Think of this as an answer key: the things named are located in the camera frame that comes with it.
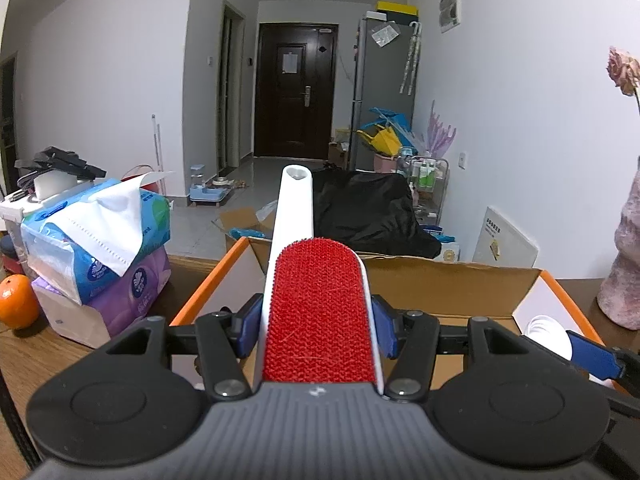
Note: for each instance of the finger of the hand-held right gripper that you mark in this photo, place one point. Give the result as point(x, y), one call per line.
point(595, 355)
point(625, 400)

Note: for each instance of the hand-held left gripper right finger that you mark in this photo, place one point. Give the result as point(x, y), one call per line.
point(384, 330)

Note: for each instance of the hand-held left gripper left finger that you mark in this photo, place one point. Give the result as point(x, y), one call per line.
point(250, 327)

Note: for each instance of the white round container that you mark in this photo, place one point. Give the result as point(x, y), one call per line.
point(547, 335)

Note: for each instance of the white red lint brush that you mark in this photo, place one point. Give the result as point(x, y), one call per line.
point(320, 305)

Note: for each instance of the orange and white cardboard box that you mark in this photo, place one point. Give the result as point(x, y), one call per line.
point(450, 285)

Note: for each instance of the pink textured vase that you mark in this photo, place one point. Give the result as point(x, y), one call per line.
point(622, 270)

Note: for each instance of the white printed sack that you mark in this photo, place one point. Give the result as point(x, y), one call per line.
point(450, 252)

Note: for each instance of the small open cardboard box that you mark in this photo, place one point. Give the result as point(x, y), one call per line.
point(240, 220)

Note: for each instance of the black bag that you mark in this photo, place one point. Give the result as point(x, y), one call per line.
point(370, 215)

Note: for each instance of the purple tissue pack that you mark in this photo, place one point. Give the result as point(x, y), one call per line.
point(135, 295)

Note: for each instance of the blue pet water feeder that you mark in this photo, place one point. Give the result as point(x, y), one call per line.
point(205, 190)

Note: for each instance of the white board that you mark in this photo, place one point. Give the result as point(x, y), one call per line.
point(505, 240)

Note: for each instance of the metal cart with bottles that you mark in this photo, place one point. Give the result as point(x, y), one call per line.
point(425, 180)

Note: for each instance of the pink bin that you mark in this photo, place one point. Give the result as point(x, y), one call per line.
point(384, 162)

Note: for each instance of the yellow bag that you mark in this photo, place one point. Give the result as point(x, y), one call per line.
point(382, 140)

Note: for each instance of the red bucket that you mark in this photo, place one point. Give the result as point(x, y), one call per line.
point(131, 172)

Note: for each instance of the white mop pole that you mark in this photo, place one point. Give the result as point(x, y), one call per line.
point(158, 145)

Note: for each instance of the blue tissue pack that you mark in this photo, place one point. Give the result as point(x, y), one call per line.
point(60, 245)

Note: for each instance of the purple feather decoration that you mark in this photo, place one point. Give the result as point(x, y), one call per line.
point(440, 130)

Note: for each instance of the orange fruit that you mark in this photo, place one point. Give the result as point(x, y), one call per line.
point(17, 302)

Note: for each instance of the dark wooden door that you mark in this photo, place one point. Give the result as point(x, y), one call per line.
point(297, 95)

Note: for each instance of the white storage box with items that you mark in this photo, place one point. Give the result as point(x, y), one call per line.
point(50, 187)

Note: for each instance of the grey fridge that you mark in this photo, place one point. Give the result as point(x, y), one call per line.
point(382, 85)

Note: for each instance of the black device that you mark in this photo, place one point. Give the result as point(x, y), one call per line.
point(60, 160)

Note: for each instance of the white paper notice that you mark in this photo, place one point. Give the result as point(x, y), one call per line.
point(289, 62)

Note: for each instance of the folded pale umbrella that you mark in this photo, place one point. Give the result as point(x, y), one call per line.
point(410, 60)

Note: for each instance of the dried pink rose bouquet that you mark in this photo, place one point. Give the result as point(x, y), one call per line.
point(624, 67)

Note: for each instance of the clear plastic bag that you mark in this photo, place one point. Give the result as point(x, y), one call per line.
point(385, 34)

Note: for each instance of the yellow and black box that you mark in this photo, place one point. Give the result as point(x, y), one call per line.
point(397, 8)

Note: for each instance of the white wall outlet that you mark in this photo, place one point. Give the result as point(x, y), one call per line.
point(462, 160)

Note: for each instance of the wall electrical panel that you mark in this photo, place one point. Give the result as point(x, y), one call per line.
point(450, 6)

